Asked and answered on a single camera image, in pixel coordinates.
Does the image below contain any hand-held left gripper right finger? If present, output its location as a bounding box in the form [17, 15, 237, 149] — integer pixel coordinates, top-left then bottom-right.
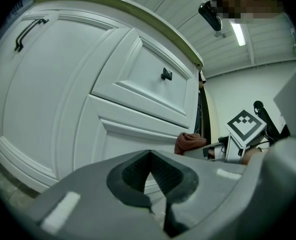
[150, 150, 247, 240]

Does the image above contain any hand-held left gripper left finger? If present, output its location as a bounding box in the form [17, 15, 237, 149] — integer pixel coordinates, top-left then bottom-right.
[15, 150, 165, 240]

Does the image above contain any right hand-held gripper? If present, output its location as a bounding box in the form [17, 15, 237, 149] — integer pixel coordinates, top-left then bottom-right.
[184, 109, 267, 164]

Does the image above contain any dark red cloth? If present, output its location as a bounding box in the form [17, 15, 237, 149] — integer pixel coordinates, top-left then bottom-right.
[174, 132, 208, 155]

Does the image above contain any short white drawer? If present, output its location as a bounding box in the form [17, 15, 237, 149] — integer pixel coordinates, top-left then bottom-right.
[74, 93, 201, 197]

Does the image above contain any tall white drawer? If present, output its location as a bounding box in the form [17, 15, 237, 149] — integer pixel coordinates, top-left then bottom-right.
[90, 27, 197, 130]

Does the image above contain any person's right forearm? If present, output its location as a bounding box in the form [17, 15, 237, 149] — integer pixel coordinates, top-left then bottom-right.
[241, 147, 265, 166]

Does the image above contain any black square drawer knob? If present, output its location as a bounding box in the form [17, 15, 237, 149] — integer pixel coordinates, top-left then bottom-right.
[161, 67, 173, 82]

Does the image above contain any white vanity cabinet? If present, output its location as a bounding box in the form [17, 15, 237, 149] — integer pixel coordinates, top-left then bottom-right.
[0, 0, 205, 200]

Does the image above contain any white cabinet door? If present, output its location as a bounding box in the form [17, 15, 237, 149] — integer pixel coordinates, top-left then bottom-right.
[0, 8, 133, 185]

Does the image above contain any ceiling tube light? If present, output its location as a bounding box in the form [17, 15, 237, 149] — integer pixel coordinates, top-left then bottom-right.
[230, 20, 247, 47]

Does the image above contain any person's face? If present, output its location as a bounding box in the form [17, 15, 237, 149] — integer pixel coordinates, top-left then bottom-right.
[210, 0, 286, 25]

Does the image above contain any black head camera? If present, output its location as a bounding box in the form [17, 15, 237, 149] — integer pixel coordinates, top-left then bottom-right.
[198, 0, 223, 32]

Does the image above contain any black door handle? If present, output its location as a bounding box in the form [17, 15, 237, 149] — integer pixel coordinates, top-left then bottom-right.
[17, 18, 50, 53]
[14, 18, 40, 53]

